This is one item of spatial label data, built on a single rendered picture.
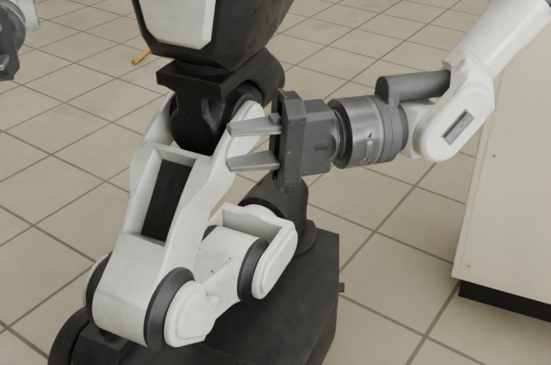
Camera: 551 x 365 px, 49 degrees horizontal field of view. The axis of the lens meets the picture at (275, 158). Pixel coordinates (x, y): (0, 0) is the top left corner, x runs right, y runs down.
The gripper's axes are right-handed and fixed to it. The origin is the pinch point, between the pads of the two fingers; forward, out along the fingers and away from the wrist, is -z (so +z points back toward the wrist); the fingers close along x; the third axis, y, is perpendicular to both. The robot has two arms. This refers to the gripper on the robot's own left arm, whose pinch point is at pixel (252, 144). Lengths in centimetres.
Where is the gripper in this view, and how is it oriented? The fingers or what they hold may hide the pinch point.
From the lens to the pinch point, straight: 72.3
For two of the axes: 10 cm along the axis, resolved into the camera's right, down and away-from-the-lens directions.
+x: 0.6, -8.6, -5.1
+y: 3.4, 5.0, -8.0
